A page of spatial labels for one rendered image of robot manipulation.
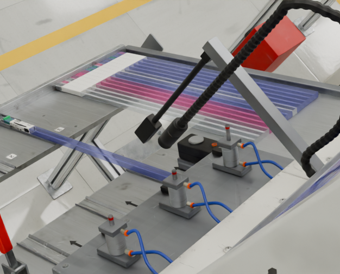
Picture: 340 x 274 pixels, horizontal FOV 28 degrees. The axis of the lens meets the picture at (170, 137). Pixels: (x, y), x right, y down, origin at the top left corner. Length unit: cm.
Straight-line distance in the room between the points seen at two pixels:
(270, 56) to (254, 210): 95
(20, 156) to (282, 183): 52
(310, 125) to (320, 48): 196
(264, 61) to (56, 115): 63
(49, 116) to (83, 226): 40
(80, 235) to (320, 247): 59
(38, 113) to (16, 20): 113
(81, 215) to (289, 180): 32
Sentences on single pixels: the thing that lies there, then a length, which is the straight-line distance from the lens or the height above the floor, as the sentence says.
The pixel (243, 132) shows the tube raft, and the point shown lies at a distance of 113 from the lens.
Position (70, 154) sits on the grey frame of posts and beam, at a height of 20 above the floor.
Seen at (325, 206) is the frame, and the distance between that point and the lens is 39.
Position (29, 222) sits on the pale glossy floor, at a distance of 209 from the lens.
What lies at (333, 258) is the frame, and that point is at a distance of 41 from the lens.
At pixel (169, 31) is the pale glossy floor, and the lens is 269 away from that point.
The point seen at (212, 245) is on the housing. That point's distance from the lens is 77.
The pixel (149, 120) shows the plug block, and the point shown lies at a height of 117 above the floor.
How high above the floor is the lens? 188
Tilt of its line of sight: 51 degrees down
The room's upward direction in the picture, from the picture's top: 42 degrees clockwise
